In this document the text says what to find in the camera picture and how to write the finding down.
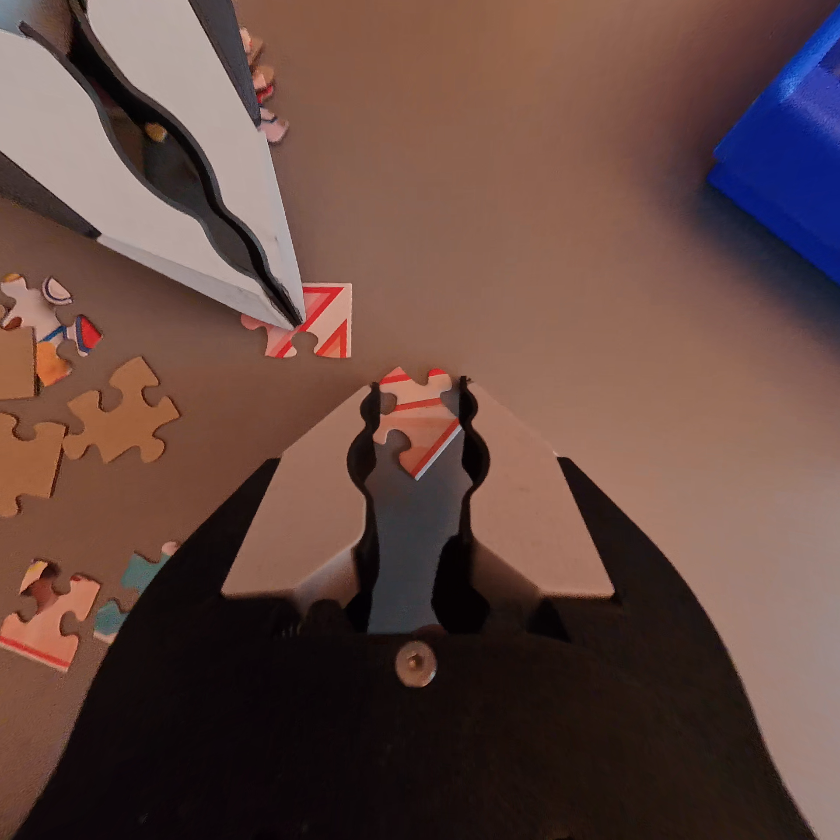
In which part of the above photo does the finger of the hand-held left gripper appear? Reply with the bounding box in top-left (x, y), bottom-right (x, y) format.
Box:
top-left (0, 23), bottom-right (296, 330)
top-left (85, 0), bottom-right (305, 324)

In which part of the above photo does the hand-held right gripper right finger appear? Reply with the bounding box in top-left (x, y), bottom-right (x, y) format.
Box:
top-left (432, 376), bottom-right (616, 634)

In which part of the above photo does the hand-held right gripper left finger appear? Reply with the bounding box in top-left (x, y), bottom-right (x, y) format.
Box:
top-left (222, 382), bottom-right (383, 634)

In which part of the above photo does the deep orange edge puzzle piece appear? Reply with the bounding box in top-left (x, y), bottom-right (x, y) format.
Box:
top-left (374, 366), bottom-right (464, 481)

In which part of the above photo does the plain teal puzzle piece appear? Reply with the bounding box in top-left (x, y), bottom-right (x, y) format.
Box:
top-left (93, 541), bottom-right (181, 644)

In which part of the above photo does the plain brown puzzle piece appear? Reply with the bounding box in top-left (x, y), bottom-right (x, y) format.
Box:
top-left (0, 412), bottom-right (68, 519)
top-left (62, 356), bottom-right (181, 464)
top-left (0, 325), bottom-right (37, 401)

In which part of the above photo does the red pink striped puzzle piece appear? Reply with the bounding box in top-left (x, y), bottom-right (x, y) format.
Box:
top-left (239, 282), bottom-right (353, 360)

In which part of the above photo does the white orange blue puzzle piece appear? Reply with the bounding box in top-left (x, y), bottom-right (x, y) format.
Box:
top-left (0, 272), bottom-right (104, 388)

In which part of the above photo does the pink red edge puzzle piece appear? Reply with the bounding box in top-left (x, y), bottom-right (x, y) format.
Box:
top-left (0, 559), bottom-right (101, 673)

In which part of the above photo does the blue plastic bin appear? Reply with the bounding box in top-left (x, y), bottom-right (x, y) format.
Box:
top-left (705, 7), bottom-right (840, 286)

